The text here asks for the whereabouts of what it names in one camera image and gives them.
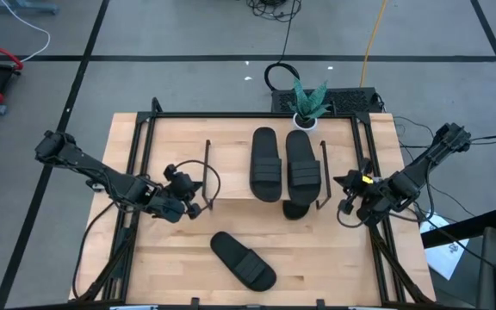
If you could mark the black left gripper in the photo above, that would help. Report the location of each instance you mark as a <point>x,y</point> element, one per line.
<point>181,189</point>

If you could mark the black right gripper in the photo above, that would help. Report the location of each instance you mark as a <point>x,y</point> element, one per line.
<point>357,189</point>

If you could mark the black foam slide sandal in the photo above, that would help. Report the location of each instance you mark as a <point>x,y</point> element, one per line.
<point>266,172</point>
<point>296,212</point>
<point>243,262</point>
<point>303,172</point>

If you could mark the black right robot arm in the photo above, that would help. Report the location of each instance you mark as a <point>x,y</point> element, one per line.
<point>420,172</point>

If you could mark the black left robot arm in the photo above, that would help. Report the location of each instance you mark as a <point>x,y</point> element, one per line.
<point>101,174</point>

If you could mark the yellow tape tag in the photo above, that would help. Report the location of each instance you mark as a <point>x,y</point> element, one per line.
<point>367,179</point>

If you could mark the black perforated metal box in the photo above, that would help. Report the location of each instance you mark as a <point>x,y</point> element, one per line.
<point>355,101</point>

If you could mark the snake plant in white pot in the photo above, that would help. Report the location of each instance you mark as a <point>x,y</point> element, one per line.
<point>305,109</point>

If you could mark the small black clamp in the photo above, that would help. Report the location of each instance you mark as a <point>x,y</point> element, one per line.
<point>195,302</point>
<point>320,303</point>

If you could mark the white paper sheet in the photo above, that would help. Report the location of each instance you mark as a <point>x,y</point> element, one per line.
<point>446,258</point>

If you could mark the silver metal bar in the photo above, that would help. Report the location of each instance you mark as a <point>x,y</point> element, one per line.
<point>362,308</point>
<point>134,308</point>

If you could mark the black beam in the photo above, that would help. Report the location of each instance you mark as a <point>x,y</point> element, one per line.
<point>467,226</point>

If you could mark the grey floor base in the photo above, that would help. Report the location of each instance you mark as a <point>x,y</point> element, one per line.
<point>20,6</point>

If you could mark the wooden shelf with black frame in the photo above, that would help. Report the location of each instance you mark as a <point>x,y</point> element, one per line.
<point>231,172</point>

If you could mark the black metal table frame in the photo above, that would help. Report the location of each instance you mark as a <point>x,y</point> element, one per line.
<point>248,115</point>

